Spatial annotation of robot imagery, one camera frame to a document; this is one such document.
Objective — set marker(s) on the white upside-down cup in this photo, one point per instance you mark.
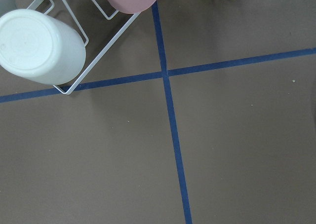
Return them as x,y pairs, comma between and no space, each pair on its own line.
40,48

